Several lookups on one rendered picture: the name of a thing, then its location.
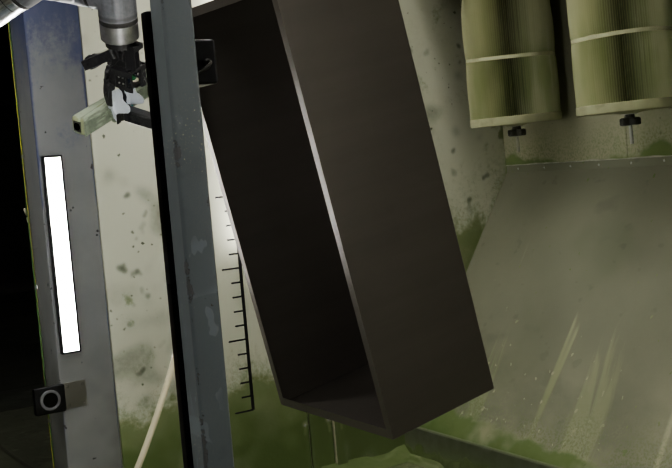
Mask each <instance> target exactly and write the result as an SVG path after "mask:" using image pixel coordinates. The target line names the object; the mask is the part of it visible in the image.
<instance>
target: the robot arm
mask: <svg viewBox="0 0 672 468"><path fill-rule="evenodd" d="M40 1H42V0H0V27H2V26H3V25H5V24H6V23H8V22H9V21H11V20H12V19H13V18H15V17H16V16H18V15H19V14H21V13H22V12H24V11H25V10H28V9H30V8H31V7H33V6H34V5H36V4H37V3H39V2H40ZM49 1H57V2H62V3H69V4H74V5H78V6H83V7H87V8H92V9H96V10H98V17H99V27H100V37H101V40H102V41H103V42H104V43H105V45H106V47H107V48H108V49H106V50H103V51H101V52H99V53H96V54H95V53H93V54H89V55H88V56H87V57H85V59H84V60H83V61H81V63H82V65H83V67H84V69H85V71H86V70H89V69H90V70H92V69H96V68H97V67H98V66H100V65H101V64H103V63H106V62H107V64H108V65H106V68H105V71H104V79H103V80H104V85H103V94H104V98H105V101H106V104H107V105H108V108H109V109H111V111H112V114H113V117H114V119H115V120H116V122H117V119H116V115H117V114H118V113H129V112H130V106H131V105H132V104H143V103H144V98H143V97H142V96H141V95H140V94H138V93H137V92H136V89H135V88H138V87H139V86H140V87H144V86H145V85H147V77H146V64H145V62H143V61H140V57H139V50H141V49H142V48H143V43H142V42H138V41H137V40H138V39H139V24H138V11H137V0H49ZM115 87H118V88H119V89H115ZM128 104H130V106H129V105H128Z"/></svg>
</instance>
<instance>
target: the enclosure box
mask: <svg viewBox="0 0 672 468"><path fill-rule="evenodd" d="M192 14H193V25H194V36H195V39H212V40H214V42H215V51H216V62H217V73H218V82H217V83H216V84H212V85H208V86H204V87H200V88H199V90H200V101H201V111H202V122H203V128H204V132H205V136H206V139H207V143H208V146H209V150H210V153H211V157H212V160H213V164H214V168H215V171H216V175H217V178H218V182H219V185H220V189H221V192H222V196H223V200H224V203H225V207H226V210H227V214H228V217H229V221H230V224H231V228H232V232H233V235H234V239H235V242H236V246H237V249H238V253H239V256H240V260H241V264H242V267H243V271H244V274H245V278H246V281H247V285H248V288H249V292H250V295H251V299H252V303H253V306H254V310H255V313H256V317H257V320H258V324H259V327H260V331H261V335H262V338H263V342H264V345H265V349H266V352H267V356H268V359H269V363H270V367H271V370H272V374H273V377H274V381H275V384H276V388H277V391H278V395H279V399H280V402H281V404H282V405H285V406H288V407H291V408H294V409H297V410H300V411H304V412H307V413H310V414H313V415H316V416H319V417H323V418H326V419H329V420H332V421H335V422H338V423H342V424H345V425H348V426H351V427H354V428H357V429H361V430H364V431H367V432H370V433H373V434H377V435H380V436H383V437H386V438H389V439H392V440H394V439H396V438H398V437H400V436H402V435H404V434H406V433H408V432H410V431H412V430H413V429H415V428H417V427H419V426H421V425H423V424H425V423H427V422H429V421H431V420H433V419H435V418H437V417H439V416H441V415H443V414H445V413H447V412H449V411H451V410H453V409H455V408H457V407H459V406H460V405H462V404H464V403H466V402H468V401H470V400H472V399H474V398H476V397H478V396H480V395H482V394H484V393H486V392H488V391H490V390H492V389H494V385H493V381H492V377H491V373H490V369H489V365H488V361H487V357H486V353H485V349H484V345H483V341H482V337H481V333H480V329H479V325H478V321H477V316H476V312H475V308H474V304H473V300H472V296H471V292H470V288H469V284H468V280H467V276H466V272H465V268H464V264H463V260H462V256H461V252H460V248H459V243H458V239H457V235H456V231H455V227H454V223H453V219H452V215H451V211H450V207H449V203H448V199H447V195H446V191H445V187H444V183H443V179H442V175H441V171H440V166H439V162H438V158H437V154H436V150H435V146H434V142H433V138H432V134H431V130H430V126H429V122H428V118H427V114H426V110H425V106H424V102H423V98H422V93H421V89H420V85H419V81H418V77H417V73H416V69H415V65H414V61H413V57H412V53H411V49H410V45H409V41H408V37H407V33H406V29H405V25H404V20H403V16H402V12H401V8H400V4H399V0H212V1H209V2H207V3H204V4H201V5H199V6H196V7H193V8H192Z"/></svg>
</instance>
